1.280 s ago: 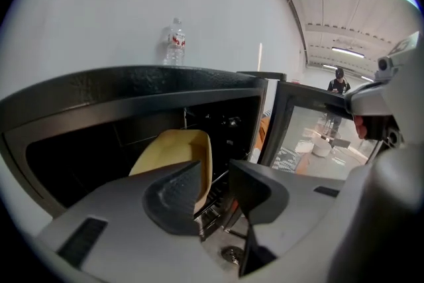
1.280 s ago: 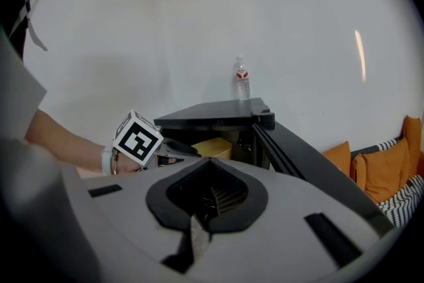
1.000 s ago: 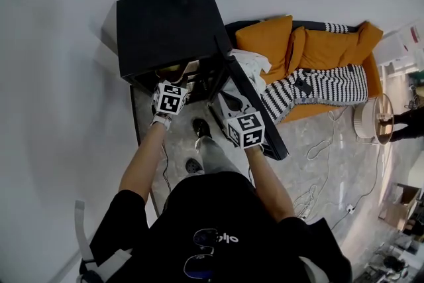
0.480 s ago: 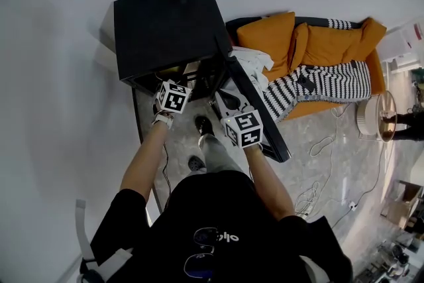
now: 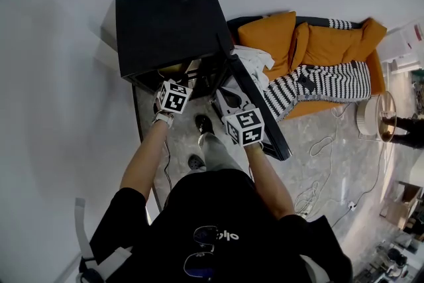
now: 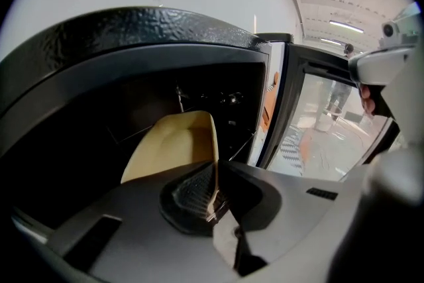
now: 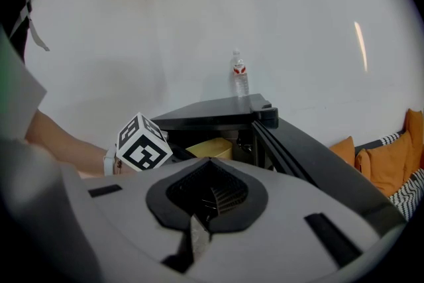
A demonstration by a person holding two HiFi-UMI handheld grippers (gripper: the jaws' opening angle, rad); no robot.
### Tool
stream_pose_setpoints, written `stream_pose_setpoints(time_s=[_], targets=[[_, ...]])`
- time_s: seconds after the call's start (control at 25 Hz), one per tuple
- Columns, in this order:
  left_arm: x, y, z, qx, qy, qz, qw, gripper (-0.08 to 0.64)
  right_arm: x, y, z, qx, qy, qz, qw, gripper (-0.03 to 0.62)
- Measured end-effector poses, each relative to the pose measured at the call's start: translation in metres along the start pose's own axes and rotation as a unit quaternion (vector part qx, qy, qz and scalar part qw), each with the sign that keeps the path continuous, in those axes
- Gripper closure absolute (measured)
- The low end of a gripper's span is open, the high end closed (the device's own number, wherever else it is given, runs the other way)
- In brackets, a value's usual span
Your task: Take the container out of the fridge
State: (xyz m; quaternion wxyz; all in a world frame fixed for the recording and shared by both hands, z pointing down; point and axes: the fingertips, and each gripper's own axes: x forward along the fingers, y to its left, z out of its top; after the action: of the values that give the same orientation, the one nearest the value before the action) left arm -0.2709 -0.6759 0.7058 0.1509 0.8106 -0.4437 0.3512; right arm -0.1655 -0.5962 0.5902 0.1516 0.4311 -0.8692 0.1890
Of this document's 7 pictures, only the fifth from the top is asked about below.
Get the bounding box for orange square cushion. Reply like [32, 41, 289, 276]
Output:
[343, 17, 388, 63]
[237, 11, 298, 81]

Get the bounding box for person's left forearm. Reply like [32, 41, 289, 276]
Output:
[119, 121, 170, 201]

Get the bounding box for cardboard box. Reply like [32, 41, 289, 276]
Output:
[386, 181, 424, 230]

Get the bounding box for white shoulder strap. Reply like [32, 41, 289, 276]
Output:
[299, 254, 329, 283]
[98, 246, 134, 276]

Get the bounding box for person's right forearm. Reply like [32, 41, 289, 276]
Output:
[244, 141, 296, 219]

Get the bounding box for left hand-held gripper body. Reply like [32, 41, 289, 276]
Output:
[157, 78, 193, 115]

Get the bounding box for person's shoe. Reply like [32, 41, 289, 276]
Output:
[194, 113, 215, 137]
[187, 154, 207, 172]

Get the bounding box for white looped cable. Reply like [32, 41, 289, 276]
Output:
[309, 102, 352, 158]

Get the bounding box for white wristband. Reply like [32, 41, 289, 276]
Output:
[152, 110, 176, 129]

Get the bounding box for orange sofa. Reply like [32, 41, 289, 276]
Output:
[227, 11, 388, 122]

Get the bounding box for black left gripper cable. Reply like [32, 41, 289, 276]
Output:
[164, 139, 173, 192]

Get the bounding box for black rectangular object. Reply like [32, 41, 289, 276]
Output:
[297, 74, 316, 93]

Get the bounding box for black mini fridge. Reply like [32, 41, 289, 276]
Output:
[114, 0, 293, 162]

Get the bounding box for person's left shoe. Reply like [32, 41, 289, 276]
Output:
[187, 154, 207, 172]

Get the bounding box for person's black t-shirt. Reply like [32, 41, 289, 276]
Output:
[89, 168, 354, 283]

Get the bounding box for white cloth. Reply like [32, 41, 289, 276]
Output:
[231, 44, 276, 92]

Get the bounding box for person's right leg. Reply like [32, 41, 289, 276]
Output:
[197, 132, 246, 173]

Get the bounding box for white round side table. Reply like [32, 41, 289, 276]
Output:
[356, 90, 398, 144]

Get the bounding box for orange small cushion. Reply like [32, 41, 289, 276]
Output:
[287, 22, 311, 73]

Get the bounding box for black glass cabinet door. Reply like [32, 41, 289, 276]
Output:
[217, 32, 293, 162]

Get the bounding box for person's right shoe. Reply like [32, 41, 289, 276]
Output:
[194, 113, 215, 137]

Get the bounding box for black and white striped blanket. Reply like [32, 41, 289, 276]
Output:
[263, 18, 372, 122]

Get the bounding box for long white cable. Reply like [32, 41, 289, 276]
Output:
[331, 139, 388, 229]

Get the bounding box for white shelf unit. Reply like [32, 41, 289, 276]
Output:
[379, 19, 424, 74]

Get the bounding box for orange wide cushion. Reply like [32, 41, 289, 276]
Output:
[306, 25, 365, 66]

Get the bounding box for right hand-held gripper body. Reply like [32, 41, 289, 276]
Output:
[225, 107, 265, 147]

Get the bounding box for eyeglasses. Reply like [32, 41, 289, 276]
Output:
[183, 225, 219, 279]

